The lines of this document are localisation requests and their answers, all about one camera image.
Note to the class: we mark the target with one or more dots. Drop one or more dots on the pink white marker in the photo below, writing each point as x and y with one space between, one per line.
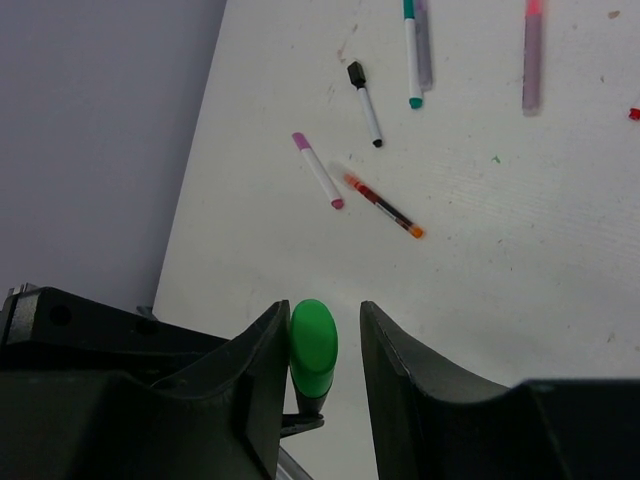
335 198

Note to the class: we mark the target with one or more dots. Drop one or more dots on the orange clear pen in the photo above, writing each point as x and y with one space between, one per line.
354 182

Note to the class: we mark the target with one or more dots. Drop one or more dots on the pink clear pen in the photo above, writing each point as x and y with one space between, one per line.
532 57

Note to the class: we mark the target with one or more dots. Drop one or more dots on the black white marker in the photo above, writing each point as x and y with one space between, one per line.
358 80

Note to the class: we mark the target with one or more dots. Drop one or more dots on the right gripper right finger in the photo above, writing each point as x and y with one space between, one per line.
432 419

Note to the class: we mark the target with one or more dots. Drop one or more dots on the teal white marker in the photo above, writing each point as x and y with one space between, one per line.
415 91

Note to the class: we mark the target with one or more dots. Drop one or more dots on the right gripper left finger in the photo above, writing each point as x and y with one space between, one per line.
218 418

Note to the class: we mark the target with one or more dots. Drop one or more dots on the green black highlighter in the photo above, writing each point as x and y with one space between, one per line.
314 342

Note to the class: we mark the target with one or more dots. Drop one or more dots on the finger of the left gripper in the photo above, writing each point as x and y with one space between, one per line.
50 329

